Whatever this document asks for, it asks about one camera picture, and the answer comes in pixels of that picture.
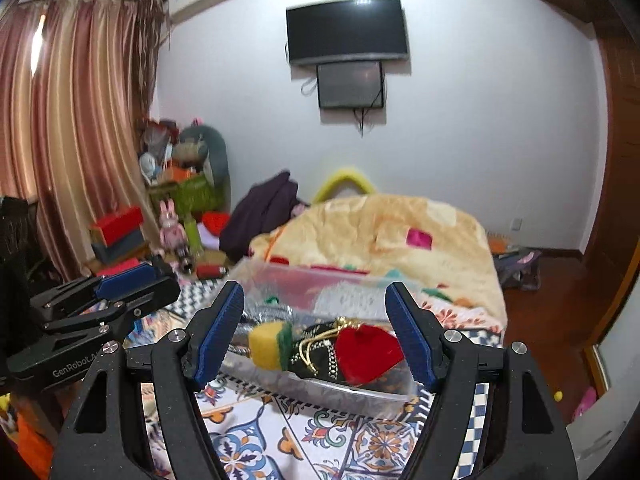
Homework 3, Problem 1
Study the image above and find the yellow sponge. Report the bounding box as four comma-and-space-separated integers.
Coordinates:
247, 321, 293, 370

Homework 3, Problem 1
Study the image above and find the black pouch with silver trim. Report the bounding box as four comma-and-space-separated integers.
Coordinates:
288, 321, 346, 385

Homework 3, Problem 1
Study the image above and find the red velvet pouch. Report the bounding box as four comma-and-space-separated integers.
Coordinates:
334, 324, 404, 386

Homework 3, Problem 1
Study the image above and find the red box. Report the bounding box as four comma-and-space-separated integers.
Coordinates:
89, 206, 143, 247

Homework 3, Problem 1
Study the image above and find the pink bunny plush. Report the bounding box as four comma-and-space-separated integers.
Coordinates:
160, 198, 189, 261

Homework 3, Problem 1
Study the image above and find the clear plastic storage bin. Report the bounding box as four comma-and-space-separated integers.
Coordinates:
220, 258, 419, 419

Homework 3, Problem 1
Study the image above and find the peach fleece blanket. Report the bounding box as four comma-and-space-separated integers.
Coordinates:
250, 194, 508, 332

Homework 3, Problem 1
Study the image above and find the green cardboard box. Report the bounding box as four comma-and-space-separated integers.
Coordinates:
146, 174, 224, 218

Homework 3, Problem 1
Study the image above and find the dark purple garment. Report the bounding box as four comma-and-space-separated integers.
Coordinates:
219, 170, 300, 262

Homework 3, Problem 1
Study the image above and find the black speaker box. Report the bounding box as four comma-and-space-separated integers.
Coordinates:
1, 195, 35, 309

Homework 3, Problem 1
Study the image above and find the grey purple bag on floor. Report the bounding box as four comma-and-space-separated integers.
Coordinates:
494, 248, 542, 292

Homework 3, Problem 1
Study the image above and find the grey green plush toy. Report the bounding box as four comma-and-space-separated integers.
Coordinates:
172, 124, 229, 186

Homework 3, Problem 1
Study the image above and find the yellow curved foam pillow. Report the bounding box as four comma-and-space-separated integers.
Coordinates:
312, 167, 376, 204

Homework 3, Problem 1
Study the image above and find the brown wooden door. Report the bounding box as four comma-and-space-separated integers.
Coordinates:
587, 20, 639, 346

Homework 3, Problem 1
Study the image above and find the pink striped curtain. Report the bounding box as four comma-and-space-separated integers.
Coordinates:
1, 0, 163, 280

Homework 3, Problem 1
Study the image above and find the wall power socket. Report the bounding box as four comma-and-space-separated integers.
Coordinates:
511, 218, 523, 232

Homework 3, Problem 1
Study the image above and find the small black wall monitor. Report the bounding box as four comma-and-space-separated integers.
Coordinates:
317, 61, 385, 110

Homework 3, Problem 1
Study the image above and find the large black wall television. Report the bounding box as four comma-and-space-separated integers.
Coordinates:
286, 0, 409, 65

